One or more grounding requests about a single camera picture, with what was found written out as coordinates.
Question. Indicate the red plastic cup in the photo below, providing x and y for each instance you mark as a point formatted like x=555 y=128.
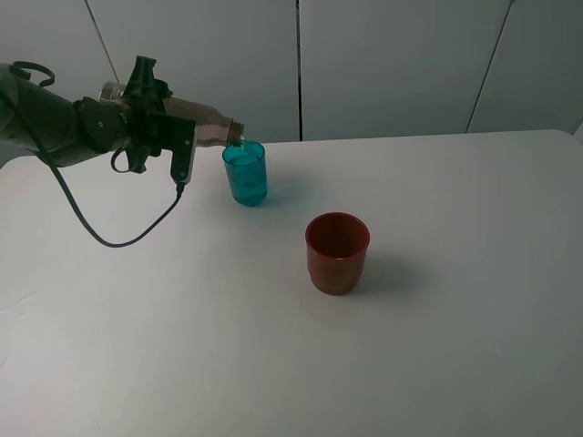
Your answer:
x=337 y=245

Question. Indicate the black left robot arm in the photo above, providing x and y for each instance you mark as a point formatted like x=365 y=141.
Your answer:
x=73 y=132

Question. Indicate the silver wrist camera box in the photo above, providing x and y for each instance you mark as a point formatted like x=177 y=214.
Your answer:
x=176 y=135

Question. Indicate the smoky transparent water bottle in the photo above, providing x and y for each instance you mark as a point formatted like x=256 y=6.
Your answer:
x=200 y=120

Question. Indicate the teal transparent plastic cup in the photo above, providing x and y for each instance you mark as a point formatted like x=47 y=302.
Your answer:
x=246 y=172

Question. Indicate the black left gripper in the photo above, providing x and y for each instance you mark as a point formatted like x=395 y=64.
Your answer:
x=147 y=124

